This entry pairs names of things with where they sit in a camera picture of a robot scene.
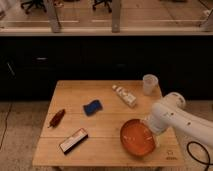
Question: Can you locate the orange ceramic bowl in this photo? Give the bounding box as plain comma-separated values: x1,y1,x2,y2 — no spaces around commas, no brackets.
120,119,156,156

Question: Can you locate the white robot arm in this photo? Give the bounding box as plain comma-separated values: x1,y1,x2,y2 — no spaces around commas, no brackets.
145,92,213,148

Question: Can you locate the white tube bottle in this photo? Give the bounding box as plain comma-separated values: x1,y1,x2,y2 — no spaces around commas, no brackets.
112,85,136,108

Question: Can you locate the blue sponge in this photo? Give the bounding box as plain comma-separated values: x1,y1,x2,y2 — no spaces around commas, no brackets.
83,100,103,116

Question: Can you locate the wooden table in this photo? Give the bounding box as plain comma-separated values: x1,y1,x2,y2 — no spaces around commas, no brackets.
33,80,184,168

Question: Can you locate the clear plastic cup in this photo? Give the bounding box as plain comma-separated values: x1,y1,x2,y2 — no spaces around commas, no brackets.
143,74,158,95

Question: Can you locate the brown sausage toy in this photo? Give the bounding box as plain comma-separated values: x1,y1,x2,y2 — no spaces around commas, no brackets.
49,109,65,127

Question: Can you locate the dark cabinet counter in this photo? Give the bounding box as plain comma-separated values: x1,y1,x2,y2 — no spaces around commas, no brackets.
0,35,213,100

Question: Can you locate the black office chair right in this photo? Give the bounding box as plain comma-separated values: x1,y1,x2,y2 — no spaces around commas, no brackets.
91,0,113,14

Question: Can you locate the black office chair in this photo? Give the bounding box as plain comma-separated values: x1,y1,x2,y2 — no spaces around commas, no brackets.
91,0,113,14
20,0,46,14

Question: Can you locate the black office chair left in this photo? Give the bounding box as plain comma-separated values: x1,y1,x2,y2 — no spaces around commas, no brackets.
20,0,46,14

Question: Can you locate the black cable on floor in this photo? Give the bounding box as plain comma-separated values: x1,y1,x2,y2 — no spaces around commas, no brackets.
185,140,213,171

